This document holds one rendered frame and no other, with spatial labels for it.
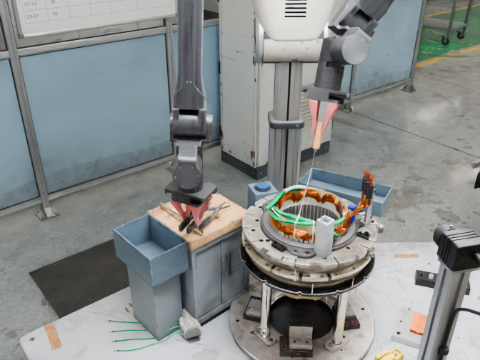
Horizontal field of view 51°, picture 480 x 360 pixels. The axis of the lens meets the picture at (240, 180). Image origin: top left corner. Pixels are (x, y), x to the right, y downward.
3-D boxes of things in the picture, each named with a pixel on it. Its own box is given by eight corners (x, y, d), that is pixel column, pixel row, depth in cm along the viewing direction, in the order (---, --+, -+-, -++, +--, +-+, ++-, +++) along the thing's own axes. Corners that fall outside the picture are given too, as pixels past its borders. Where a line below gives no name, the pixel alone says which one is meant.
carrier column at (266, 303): (265, 341, 126) (267, 276, 116) (258, 336, 128) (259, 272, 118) (271, 336, 128) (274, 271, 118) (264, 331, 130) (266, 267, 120)
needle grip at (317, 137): (318, 149, 109) (323, 121, 108) (311, 148, 109) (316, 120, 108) (319, 148, 110) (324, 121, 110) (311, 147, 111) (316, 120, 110)
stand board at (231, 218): (191, 251, 120) (191, 243, 119) (147, 218, 132) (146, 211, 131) (252, 221, 132) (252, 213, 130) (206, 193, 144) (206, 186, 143)
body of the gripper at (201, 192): (203, 206, 107) (203, 176, 103) (163, 195, 111) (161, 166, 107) (218, 192, 112) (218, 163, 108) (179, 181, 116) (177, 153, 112)
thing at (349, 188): (379, 265, 157) (393, 186, 143) (369, 285, 148) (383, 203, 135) (306, 242, 167) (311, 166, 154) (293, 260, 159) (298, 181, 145)
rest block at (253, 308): (266, 304, 136) (266, 298, 135) (261, 318, 132) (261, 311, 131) (251, 301, 137) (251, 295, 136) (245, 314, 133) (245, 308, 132)
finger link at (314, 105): (335, 139, 105) (344, 94, 104) (301, 133, 107) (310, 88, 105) (336, 138, 112) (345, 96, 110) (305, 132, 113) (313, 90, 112)
